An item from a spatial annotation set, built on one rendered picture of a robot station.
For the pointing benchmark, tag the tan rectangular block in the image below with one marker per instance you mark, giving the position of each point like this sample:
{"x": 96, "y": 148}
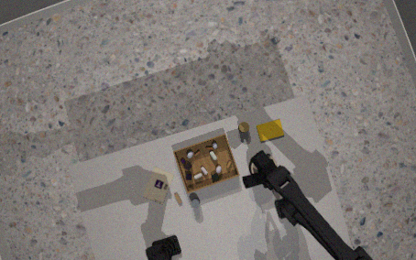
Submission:
{"x": 178, "y": 198}

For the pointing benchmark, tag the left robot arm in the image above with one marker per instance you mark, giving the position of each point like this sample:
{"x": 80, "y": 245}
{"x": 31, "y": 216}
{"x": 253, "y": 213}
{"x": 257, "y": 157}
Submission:
{"x": 168, "y": 245}

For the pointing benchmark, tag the wooden tray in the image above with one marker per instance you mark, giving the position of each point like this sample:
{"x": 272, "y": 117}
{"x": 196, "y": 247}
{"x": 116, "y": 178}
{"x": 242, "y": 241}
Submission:
{"x": 224, "y": 155}

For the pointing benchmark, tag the beige recipe card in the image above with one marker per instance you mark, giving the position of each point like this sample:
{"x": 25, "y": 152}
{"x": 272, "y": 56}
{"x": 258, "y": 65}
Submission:
{"x": 158, "y": 185}

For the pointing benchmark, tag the black round pot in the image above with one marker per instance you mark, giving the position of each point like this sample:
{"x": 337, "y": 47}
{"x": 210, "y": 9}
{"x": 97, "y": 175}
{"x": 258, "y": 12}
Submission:
{"x": 254, "y": 168}

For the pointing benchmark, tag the grey cylinder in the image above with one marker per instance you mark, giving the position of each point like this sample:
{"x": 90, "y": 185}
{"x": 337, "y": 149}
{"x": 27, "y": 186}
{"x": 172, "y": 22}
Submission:
{"x": 195, "y": 203}

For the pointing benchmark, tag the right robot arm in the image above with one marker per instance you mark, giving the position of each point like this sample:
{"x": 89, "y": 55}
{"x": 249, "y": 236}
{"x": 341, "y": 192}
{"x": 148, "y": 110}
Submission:
{"x": 313, "y": 221}

